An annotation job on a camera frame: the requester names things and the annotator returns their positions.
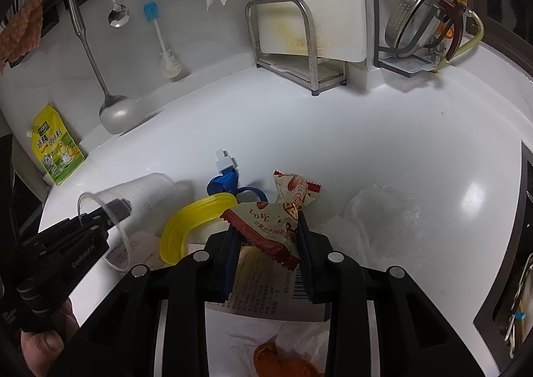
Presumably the person's left hand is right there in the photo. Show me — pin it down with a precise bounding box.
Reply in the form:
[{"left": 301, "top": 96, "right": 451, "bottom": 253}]
[{"left": 20, "top": 301, "right": 81, "bottom": 377}]

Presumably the clear plastic cup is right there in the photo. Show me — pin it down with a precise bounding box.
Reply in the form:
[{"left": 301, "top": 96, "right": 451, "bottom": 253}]
[{"left": 78, "top": 172, "right": 178, "bottom": 274}]

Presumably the paper slip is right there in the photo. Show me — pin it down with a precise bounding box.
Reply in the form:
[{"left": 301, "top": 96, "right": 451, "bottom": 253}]
[{"left": 108, "top": 230, "right": 168, "bottom": 272}]

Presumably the white bottle brush blue collar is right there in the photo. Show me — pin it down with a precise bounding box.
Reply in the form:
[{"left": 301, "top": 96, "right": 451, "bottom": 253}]
[{"left": 139, "top": 0, "right": 184, "bottom": 79}]

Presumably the dark kitchen sink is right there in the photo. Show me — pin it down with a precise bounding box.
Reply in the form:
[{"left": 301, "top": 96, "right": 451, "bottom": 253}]
[{"left": 472, "top": 141, "right": 533, "bottom": 362}]

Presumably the red white snack wrapper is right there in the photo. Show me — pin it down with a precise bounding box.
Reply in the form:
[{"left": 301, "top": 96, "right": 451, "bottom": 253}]
[{"left": 220, "top": 171, "right": 324, "bottom": 272}]

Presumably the black dish rack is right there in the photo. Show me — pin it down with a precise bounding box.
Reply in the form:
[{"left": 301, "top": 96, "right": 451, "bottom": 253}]
[{"left": 372, "top": 0, "right": 464, "bottom": 79}]

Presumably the orange cloth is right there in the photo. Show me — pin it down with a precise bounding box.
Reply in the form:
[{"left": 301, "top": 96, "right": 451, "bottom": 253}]
[{"left": 0, "top": 0, "right": 46, "bottom": 76}]

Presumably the yellow gas hose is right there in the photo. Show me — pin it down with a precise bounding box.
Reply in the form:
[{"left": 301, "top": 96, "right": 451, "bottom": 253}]
[{"left": 433, "top": 10, "right": 486, "bottom": 72}]

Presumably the yellow seasoning pouch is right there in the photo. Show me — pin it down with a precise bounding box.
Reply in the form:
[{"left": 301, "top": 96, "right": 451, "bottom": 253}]
[{"left": 26, "top": 104, "right": 86, "bottom": 186}]

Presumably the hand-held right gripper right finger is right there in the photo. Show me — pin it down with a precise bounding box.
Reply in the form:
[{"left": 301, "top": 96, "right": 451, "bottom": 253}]
[{"left": 295, "top": 214, "right": 486, "bottom": 377}]

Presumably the yellow plastic lid ring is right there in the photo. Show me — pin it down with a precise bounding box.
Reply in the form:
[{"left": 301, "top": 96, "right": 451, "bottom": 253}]
[{"left": 159, "top": 192, "right": 239, "bottom": 265}]

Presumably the black wall rail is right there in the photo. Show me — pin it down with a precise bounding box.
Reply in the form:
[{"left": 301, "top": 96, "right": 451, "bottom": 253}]
[{"left": 7, "top": 0, "right": 147, "bottom": 67}]

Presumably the orange peel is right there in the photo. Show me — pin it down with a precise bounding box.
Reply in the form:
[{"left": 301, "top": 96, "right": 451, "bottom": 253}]
[{"left": 253, "top": 341, "right": 326, "bottom": 377}]

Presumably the printed paper card with barcode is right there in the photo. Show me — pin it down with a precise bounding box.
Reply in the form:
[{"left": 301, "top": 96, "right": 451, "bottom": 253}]
[{"left": 206, "top": 244, "right": 334, "bottom": 322}]

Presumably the black cooktop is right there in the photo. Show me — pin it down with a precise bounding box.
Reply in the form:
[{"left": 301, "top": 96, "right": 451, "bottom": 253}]
[{"left": 0, "top": 133, "right": 47, "bottom": 244}]

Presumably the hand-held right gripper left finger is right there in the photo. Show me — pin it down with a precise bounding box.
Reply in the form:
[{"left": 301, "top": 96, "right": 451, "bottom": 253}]
[{"left": 50, "top": 229, "right": 245, "bottom": 377}]

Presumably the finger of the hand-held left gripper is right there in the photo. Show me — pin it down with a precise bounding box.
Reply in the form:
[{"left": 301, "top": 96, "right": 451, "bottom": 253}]
[
  {"left": 76, "top": 199, "right": 134, "bottom": 225},
  {"left": 73, "top": 222, "right": 114, "bottom": 241}
]

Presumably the blue lanyard strap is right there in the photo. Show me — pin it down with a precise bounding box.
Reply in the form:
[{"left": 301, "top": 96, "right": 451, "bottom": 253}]
[{"left": 207, "top": 148, "right": 268, "bottom": 205}]

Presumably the brown pot handle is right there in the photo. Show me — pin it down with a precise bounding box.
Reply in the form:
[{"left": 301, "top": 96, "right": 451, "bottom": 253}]
[{"left": 435, "top": 0, "right": 470, "bottom": 62}]

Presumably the steel cutting board rack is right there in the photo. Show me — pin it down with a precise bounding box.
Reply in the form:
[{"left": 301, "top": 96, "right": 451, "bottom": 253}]
[{"left": 244, "top": 0, "right": 349, "bottom": 97}]

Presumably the clear plastic bag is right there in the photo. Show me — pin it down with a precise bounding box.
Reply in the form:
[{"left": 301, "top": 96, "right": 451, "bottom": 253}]
[{"left": 316, "top": 183, "right": 422, "bottom": 270}]

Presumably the steel ladle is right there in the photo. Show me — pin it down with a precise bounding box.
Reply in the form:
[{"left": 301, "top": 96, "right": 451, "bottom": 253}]
[{"left": 66, "top": 0, "right": 141, "bottom": 135}]

